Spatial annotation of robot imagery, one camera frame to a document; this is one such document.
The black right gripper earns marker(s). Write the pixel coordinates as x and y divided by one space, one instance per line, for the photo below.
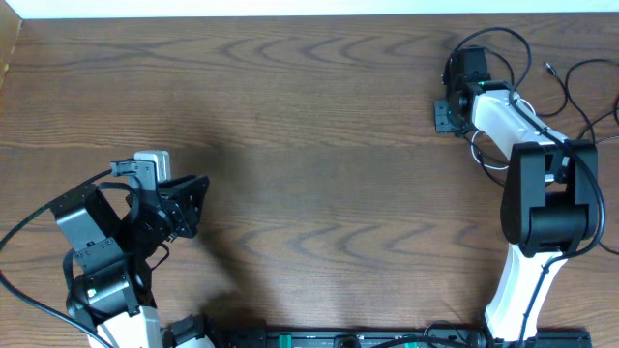
441 125

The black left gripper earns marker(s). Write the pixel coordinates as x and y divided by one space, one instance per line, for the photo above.
186 212

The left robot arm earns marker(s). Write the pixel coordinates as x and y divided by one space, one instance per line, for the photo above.
113 229

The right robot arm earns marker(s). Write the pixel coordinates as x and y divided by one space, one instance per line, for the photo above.
551 201

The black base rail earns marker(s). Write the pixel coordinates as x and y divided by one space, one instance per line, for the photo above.
387 338

